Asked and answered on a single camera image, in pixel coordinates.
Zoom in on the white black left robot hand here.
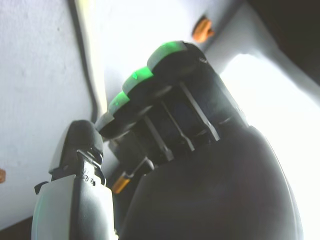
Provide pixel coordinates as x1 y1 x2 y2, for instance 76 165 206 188
31 40 305 240

